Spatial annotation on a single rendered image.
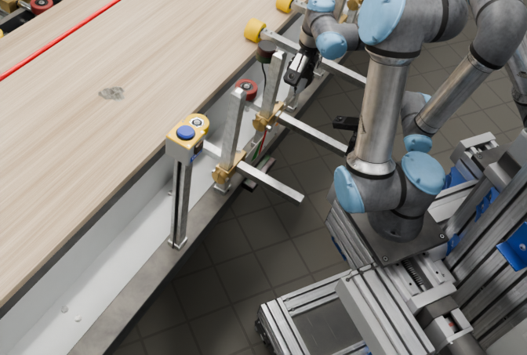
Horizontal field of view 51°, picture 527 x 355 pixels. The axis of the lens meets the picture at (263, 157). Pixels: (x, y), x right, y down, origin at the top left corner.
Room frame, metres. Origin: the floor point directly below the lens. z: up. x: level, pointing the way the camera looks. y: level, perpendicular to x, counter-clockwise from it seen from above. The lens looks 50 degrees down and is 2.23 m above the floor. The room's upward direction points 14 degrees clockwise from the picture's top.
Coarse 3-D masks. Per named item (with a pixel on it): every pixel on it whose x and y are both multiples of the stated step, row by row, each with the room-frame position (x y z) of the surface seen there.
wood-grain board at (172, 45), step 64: (64, 0) 1.65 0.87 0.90; (128, 0) 1.74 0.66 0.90; (192, 0) 1.85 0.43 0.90; (256, 0) 1.95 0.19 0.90; (0, 64) 1.24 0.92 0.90; (64, 64) 1.32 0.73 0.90; (128, 64) 1.39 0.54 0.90; (192, 64) 1.47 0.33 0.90; (0, 128) 0.99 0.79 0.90; (64, 128) 1.05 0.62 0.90; (128, 128) 1.11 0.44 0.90; (0, 192) 0.78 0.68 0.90; (64, 192) 0.83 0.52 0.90; (0, 256) 0.60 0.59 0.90
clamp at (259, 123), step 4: (276, 104) 1.41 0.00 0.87; (280, 104) 1.42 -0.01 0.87; (276, 108) 1.39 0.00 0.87; (280, 108) 1.41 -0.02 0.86; (276, 112) 1.38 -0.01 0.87; (256, 116) 1.34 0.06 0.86; (260, 116) 1.34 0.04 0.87; (272, 116) 1.35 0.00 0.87; (256, 120) 1.32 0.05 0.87; (260, 120) 1.32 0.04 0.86; (264, 120) 1.32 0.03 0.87; (268, 120) 1.33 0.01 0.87; (272, 120) 1.36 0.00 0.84; (256, 124) 1.31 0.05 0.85; (260, 124) 1.31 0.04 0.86; (264, 124) 1.31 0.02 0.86; (256, 128) 1.31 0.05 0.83; (260, 128) 1.31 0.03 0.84; (264, 128) 1.31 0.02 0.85
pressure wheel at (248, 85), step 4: (240, 80) 1.45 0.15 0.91; (244, 80) 1.45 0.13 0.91; (248, 80) 1.46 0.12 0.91; (236, 84) 1.42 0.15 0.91; (240, 84) 1.43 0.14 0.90; (244, 84) 1.44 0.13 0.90; (248, 84) 1.44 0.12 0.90; (252, 84) 1.45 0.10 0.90; (240, 88) 1.41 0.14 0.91; (244, 88) 1.42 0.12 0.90; (248, 88) 1.42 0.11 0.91; (252, 88) 1.43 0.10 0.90; (256, 88) 1.43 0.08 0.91; (248, 92) 1.40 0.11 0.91; (252, 92) 1.40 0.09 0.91; (256, 92) 1.43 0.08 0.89; (248, 96) 1.39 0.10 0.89; (252, 96) 1.40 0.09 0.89
